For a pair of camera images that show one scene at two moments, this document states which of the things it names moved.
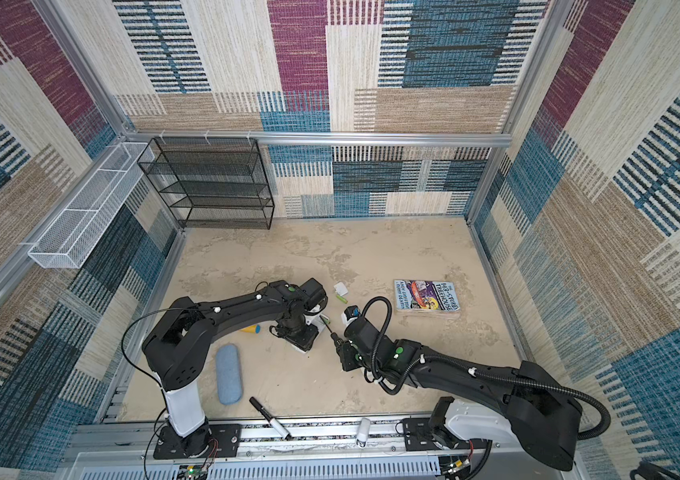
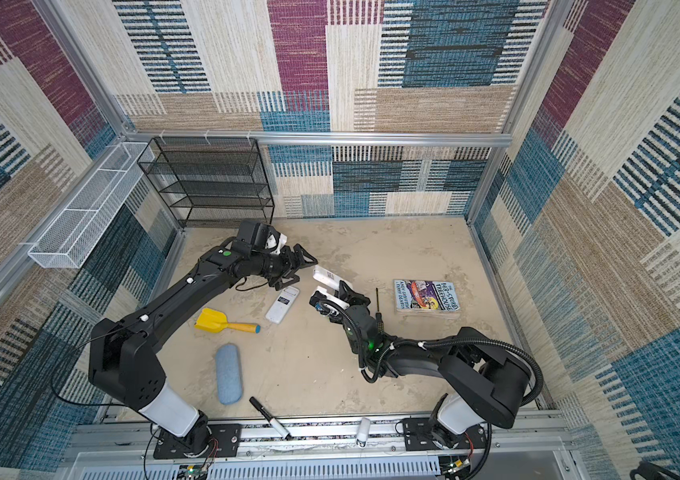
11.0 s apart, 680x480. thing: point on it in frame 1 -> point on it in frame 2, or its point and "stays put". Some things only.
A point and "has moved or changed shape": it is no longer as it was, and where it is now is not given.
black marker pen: [273, 421] stays put
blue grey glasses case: [228, 374] stays put
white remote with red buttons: [320, 321] has moved or changed shape
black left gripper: [303, 342] -> [291, 266]
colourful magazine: [426, 295] stays put
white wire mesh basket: [76, 231] stays put
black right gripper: [345, 352] -> [353, 297]
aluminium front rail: [503, 439] stays put
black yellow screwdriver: [333, 334] -> [378, 316]
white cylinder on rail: [363, 432] stays put
